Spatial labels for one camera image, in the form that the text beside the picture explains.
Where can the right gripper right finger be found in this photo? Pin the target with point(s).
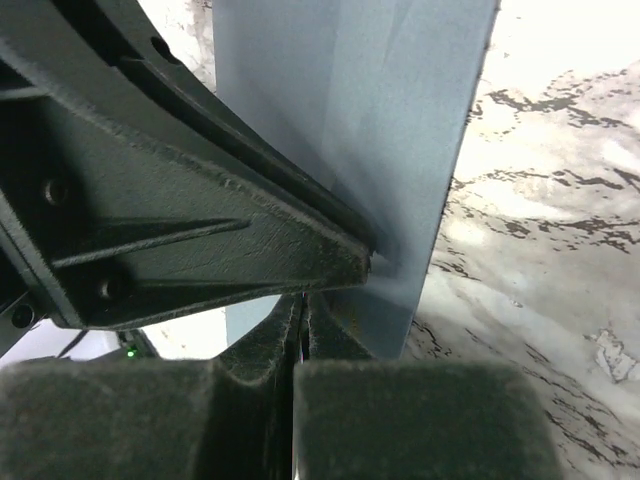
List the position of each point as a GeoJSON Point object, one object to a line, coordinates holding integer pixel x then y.
{"type": "Point", "coordinates": [357, 417]}

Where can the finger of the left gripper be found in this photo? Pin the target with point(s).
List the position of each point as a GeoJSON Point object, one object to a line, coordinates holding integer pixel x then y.
{"type": "Point", "coordinates": [200, 100]}
{"type": "Point", "coordinates": [120, 289]}

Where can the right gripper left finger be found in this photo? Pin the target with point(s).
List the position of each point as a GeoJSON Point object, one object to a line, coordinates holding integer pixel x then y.
{"type": "Point", "coordinates": [229, 417]}

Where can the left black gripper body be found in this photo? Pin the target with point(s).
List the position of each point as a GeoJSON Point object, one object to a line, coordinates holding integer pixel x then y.
{"type": "Point", "coordinates": [15, 300]}

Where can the grey paper envelope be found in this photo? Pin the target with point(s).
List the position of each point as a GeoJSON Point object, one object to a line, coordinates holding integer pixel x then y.
{"type": "Point", "coordinates": [370, 98]}

